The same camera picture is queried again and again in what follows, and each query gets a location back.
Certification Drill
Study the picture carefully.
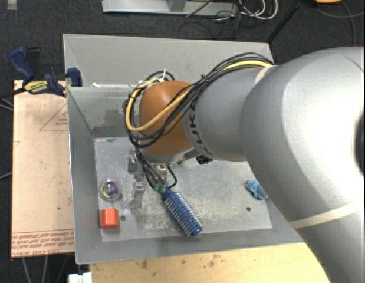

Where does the orange-red block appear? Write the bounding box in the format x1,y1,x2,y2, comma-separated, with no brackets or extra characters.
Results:
99,208,121,230

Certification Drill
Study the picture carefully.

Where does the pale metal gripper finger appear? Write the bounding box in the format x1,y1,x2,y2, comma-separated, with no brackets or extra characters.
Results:
129,181,147,210
127,148,140,175

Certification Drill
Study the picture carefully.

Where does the brown cardboard board, red print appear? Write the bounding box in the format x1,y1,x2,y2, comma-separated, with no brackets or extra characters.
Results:
10,79,75,259

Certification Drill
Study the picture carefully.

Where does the grey metal bin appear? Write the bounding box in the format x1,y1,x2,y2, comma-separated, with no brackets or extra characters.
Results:
63,33,304,265

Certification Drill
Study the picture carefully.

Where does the blue bristle brush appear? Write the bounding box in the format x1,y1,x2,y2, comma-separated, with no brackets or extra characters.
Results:
162,187,204,237

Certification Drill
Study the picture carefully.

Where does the clear round glass thing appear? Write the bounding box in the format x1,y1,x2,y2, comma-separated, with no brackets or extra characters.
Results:
98,179,123,202

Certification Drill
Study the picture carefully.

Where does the white flat strip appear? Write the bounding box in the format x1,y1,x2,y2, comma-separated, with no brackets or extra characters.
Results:
91,82,136,89

